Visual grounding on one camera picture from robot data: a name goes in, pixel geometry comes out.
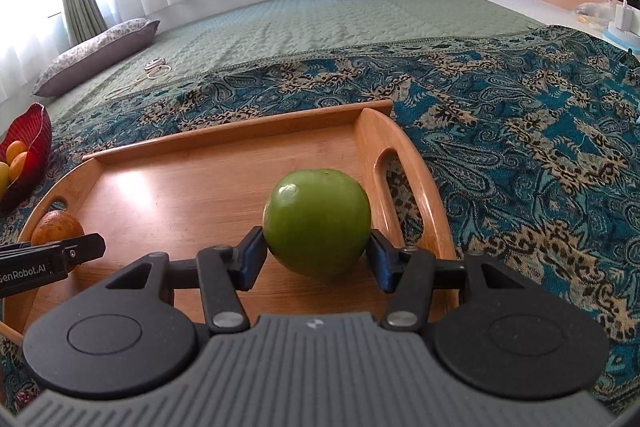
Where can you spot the large green apple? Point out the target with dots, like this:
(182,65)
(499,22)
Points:
(317,222)

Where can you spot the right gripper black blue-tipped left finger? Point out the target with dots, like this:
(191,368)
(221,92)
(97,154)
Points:
(223,271)

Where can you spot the wooden serving tray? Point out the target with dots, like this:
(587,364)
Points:
(207,187)

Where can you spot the floral grey pillow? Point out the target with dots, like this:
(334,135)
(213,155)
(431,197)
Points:
(86,60)

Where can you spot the brownish orange round fruit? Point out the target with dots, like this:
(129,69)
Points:
(55,226)

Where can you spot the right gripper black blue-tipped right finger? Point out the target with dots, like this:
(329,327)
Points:
(407,275)

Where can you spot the orange fruit in bowl front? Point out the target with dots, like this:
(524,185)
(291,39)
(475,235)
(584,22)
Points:
(17,165)

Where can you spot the green quilted bedspread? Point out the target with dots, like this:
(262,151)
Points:
(281,27)

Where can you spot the teal paisley cloth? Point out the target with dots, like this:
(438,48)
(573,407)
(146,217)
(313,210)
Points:
(532,139)

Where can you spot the yellow lemon in bowl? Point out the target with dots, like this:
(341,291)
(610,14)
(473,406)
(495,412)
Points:
(4,178)

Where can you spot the orange fruit in bowl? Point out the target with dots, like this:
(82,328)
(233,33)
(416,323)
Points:
(14,150)
(17,165)

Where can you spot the red leaf-shaped bowl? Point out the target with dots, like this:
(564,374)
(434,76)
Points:
(34,129)

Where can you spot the orange fruit in bowl rear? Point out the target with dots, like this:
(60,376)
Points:
(14,150)

